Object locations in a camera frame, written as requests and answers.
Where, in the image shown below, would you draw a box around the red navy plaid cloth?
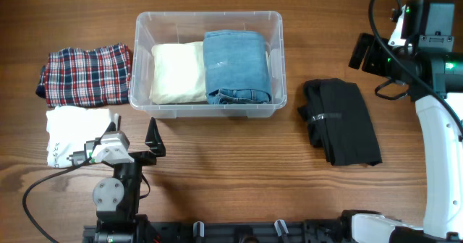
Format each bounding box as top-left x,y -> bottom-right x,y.
35,43 -> 132,108

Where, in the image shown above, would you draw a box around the cream cloth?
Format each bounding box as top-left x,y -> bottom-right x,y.
150,41 -> 206,104

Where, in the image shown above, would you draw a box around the blue denim jeans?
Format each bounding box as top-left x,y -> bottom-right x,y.
203,30 -> 272,104

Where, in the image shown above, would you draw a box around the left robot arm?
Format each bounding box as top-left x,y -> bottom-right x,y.
82,118 -> 166,243

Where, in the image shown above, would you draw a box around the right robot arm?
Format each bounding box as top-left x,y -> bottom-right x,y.
347,0 -> 462,242

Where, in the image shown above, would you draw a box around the clear plastic storage container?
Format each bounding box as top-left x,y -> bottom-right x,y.
129,11 -> 287,119

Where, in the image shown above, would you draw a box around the white printed folded t-shirt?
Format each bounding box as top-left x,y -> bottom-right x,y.
46,106 -> 119,169

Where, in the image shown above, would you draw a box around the black folded garment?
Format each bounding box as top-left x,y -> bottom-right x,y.
297,78 -> 383,166

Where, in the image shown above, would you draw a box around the right camera cable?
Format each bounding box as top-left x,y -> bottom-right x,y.
368,0 -> 463,139

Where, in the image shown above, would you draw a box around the camera cable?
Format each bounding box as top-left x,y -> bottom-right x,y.
22,155 -> 95,243
368,0 -> 463,139

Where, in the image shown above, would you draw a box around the left camera cable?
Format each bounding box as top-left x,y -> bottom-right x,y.
22,155 -> 95,243

